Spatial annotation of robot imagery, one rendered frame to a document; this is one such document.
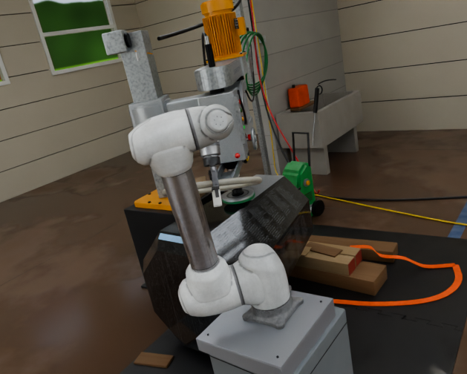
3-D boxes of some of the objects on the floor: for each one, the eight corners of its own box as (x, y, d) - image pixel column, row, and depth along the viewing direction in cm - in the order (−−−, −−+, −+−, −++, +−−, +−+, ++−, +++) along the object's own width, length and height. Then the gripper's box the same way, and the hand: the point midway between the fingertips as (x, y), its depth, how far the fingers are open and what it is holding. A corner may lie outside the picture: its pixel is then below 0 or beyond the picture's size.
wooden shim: (134, 363, 280) (133, 362, 280) (142, 353, 289) (141, 351, 288) (166, 368, 270) (166, 366, 270) (174, 357, 279) (173, 355, 278)
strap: (283, 363, 254) (278, 335, 248) (361, 251, 358) (359, 229, 351) (423, 408, 209) (422, 375, 202) (466, 265, 312) (466, 240, 306)
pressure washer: (300, 207, 474) (289, 130, 447) (326, 212, 448) (315, 132, 420) (278, 219, 454) (265, 140, 427) (304, 225, 428) (291, 142, 400)
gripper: (220, 151, 175) (228, 204, 174) (218, 159, 199) (224, 205, 198) (203, 153, 174) (209, 206, 173) (202, 161, 199) (208, 208, 197)
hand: (217, 202), depth 186 cm, fingers open, 12 cm apart
